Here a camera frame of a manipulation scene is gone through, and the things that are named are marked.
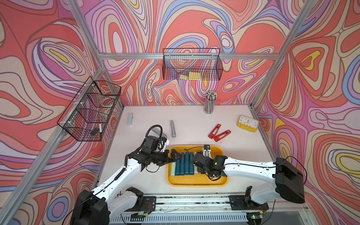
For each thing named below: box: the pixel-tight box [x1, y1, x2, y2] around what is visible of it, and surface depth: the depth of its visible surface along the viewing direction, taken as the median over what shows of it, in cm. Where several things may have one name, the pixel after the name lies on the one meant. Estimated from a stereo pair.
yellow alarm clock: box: [236, 114, 259, 133], surface depth 107 cm
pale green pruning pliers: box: [170, 161, 176, 177], surface depth 84 cm
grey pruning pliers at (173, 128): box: [170, 120, 177, 138], surface depth 104 cm
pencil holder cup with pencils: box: [203, 90, 218, 115], surface depth 107 cm
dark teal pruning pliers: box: [175, 159, 181, 176], surface depth 84 cm
